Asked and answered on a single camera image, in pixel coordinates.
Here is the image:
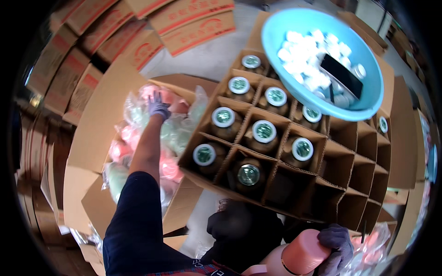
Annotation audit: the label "person's right hand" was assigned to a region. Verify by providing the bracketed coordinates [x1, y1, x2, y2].
[316, 224, 355, 276]

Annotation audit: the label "person's left hand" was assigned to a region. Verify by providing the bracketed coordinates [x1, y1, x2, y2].
[148, 90, 171, 121]

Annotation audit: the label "pink plastic bottle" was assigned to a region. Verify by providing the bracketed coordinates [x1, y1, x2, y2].
[241, 229, 332, 276]

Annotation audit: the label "clear bag of pink lids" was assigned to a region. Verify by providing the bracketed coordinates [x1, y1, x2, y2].
[340, 222, 393, 276]

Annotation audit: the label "bags of pink green lids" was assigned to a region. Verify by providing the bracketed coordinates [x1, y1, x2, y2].
[101, 84, 210, 205]

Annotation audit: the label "open brown carton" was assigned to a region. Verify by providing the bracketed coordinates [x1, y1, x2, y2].
[63, 74, 219, 239]

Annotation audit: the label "stack of red-printed cartons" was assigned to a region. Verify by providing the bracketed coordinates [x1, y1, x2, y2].
[26, 0, 237, 127]

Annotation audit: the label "brown carton with dividers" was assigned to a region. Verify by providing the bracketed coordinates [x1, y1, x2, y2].
[177, 10, 419, 232]

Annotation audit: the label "person's legs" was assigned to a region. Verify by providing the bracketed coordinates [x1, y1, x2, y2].
[200, 199, 313, 274]

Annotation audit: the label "group of white-lidded brown jars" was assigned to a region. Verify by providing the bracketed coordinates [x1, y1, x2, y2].
[192, 54, 389, 177]

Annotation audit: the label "brown jar with foil seal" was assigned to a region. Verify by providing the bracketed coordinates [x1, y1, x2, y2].
[229, 158, 267, 194]

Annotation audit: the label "person's body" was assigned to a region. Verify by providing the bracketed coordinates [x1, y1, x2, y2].
[102, 171, 242, 276]

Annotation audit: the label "light blue plastic basin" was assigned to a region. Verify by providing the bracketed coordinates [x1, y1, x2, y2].
[261, 8, 385, 122]

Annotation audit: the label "stack of flattened cardboard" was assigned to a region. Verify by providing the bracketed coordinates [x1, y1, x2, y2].
[15, 114, 74, 250]

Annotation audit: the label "pile of white caps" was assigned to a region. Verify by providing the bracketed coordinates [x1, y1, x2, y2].
[276, 29, 367, 108]

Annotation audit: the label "black phone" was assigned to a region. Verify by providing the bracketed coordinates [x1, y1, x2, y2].
[319, 53, 364, 101]

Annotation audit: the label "plain brown carton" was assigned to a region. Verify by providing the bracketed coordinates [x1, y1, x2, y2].
[337, 10, 389, 58]

